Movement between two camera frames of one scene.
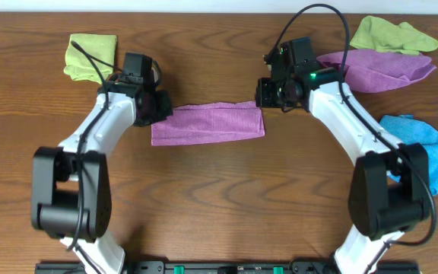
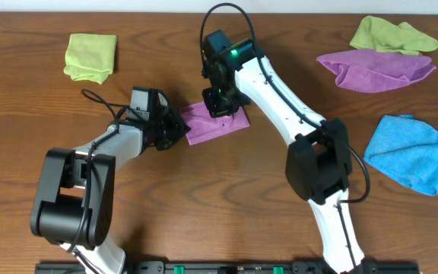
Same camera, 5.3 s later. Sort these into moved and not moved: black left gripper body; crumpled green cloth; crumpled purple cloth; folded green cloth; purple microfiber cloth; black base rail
Moved: purple microfiber cloth; black left gripper body
Not moved: black base rail; crumpled purple cloth; folded green cloth; crumpled green cloth
